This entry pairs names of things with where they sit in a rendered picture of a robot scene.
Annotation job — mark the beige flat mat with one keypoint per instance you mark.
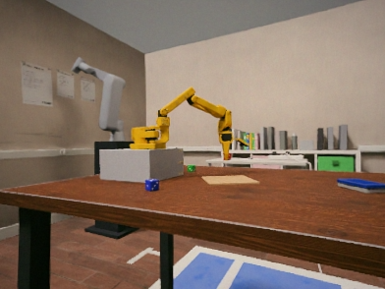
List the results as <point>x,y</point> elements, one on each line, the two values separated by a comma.
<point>228,180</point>

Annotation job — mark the blue die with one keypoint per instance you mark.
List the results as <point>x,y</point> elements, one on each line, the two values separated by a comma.
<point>152,185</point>

